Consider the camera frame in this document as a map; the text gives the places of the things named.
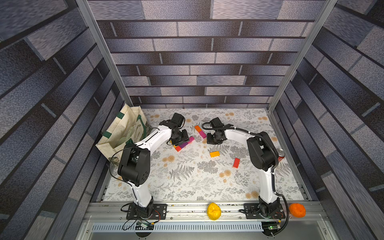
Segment orange mandarin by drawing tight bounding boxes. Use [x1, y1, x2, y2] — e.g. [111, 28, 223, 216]
[289, 203, 307, 218]

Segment red wooden block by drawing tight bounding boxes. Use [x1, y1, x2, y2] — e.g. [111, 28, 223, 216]
[233, 158, 240, 169]

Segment cream green tote bag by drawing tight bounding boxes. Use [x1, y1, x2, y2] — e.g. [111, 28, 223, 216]
[96, 104, 151, 159]

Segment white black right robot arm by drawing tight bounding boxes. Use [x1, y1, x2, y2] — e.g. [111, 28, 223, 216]
[202, 118, 285, 219]

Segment black corrugated cable hose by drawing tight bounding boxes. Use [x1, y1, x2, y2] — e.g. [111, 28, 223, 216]
[201, 121, 289, 236]

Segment orange wooden block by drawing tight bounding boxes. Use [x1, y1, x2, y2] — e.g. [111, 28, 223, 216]
[195, 126, 202, 133]

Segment pink wooden block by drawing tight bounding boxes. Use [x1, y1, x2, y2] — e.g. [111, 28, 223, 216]
[199, 131, 207, 139]

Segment yellow-orange wooden block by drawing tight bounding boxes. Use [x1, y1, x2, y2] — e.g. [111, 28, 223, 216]
[210, 151, 220, 158]

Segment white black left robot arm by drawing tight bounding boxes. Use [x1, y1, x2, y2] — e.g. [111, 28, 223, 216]
[118, 113, 190, 218]

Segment purple wooden block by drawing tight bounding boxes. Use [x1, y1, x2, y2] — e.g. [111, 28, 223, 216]
[179, 143, 189, 149]

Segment red soda can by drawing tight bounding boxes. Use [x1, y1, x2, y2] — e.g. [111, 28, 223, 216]
[277, 148, 286, 162]

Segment slotted metal cable tray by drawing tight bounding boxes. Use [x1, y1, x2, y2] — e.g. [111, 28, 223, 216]
[91, 222, 264, 233]

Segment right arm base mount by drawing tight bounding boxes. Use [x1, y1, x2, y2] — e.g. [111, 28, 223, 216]
[244, 203, 286, 221]

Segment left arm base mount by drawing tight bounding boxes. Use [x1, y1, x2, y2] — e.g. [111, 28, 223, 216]
[126, 203, 168, 221]

